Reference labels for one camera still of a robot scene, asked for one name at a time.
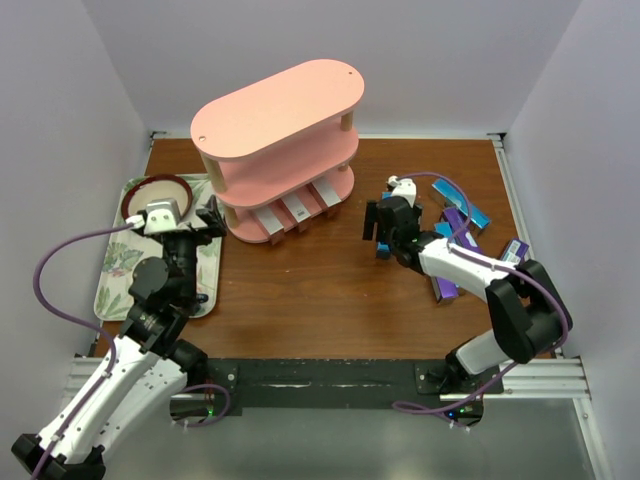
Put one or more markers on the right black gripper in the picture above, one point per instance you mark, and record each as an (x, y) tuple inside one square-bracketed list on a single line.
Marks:
[(382, 220)]

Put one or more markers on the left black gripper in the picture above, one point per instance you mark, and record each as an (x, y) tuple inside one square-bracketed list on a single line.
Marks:
[(185, 232)]

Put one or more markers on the blue toothpaste box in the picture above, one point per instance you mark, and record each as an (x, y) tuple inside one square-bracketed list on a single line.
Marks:
[(446, 230), (384, 247), (446, 195)]

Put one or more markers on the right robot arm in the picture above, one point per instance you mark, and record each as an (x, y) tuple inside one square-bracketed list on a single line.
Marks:
[(526, 312)]

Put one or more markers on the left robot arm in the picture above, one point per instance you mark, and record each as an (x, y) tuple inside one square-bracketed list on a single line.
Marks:
[(147, 361)]

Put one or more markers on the pink three-tier shelf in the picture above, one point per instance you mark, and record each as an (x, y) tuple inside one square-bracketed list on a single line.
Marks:
[(275, 137)]

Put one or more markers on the dark red rimmed plate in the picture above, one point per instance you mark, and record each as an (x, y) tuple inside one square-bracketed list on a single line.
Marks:
[(139, 192)]

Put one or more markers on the purple toothpaste box upper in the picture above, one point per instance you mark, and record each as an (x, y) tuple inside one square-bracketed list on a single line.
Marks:
[(462, 233)]

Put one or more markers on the purple toothpaste box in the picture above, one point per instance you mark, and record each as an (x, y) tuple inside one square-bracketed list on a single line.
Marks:
[(445, 291), (462, 233)]

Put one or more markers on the floral serving tray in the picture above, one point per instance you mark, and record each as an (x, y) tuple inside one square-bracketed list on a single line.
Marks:
[(126, 249)]

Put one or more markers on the purple toothpaste box lower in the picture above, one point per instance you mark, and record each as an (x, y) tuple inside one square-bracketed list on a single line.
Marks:
[(445, 291)]

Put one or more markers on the purple toothpaste box right edge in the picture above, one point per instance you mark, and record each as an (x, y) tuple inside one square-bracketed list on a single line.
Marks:
[(515, 251)]

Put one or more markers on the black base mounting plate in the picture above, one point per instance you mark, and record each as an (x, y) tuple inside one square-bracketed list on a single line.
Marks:
[(337, 384)]

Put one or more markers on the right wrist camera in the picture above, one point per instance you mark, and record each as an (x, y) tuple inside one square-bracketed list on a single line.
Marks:
[(402, 187)]

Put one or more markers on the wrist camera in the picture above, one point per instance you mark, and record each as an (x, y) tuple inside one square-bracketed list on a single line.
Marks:
[(402, 187), (159, 217)]

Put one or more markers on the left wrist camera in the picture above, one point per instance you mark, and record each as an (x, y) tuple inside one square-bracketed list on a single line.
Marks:
[(159, 217)]

